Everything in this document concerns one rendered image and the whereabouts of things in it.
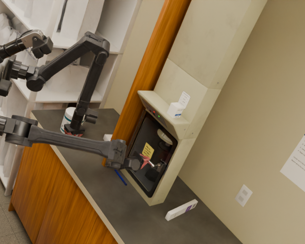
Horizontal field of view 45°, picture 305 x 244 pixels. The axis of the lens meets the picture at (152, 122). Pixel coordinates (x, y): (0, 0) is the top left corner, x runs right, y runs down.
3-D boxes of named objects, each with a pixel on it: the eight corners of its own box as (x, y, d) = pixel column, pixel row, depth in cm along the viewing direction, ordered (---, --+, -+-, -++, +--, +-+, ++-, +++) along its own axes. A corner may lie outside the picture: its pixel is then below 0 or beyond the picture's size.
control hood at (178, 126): (146, 105, 206) (153, 90, 202) (182, 140, 187) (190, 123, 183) (130, 105, 198) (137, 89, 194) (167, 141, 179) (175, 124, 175)
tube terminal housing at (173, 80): (149, 164, 244) (197, 61, 210) (179, 198, 225) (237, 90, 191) (119, 169, 227) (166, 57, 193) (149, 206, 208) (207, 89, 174)
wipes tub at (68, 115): (73, 125, 251) (80, 106, 244) (83, 136, 243) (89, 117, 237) (56, 126, 242) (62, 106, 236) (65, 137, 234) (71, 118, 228)
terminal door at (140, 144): (122, 164, 224) (145, 109, 206) (150, 199, 206) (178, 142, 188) (121, 164, 223) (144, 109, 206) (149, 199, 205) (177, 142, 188)
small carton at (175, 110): (173, 112, 187) (177, 102, 184) (179, 117, 184) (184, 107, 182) (166, 113, 183) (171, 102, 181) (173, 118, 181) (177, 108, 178)
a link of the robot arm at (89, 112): (80, 96, 195) (78, 107, 189) (101, 101, 198) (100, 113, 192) (75, 111, 203) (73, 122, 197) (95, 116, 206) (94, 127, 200)
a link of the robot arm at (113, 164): (114, 138, 144) (108, 165, 142) (128, 141, 145) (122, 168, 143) (108, 149, 186) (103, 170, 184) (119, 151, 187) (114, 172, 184)
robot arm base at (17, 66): (8, 75, 181) (13, 53, 175) (25, 80, 183) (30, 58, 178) (5, 83, 173) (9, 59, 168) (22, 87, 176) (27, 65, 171)
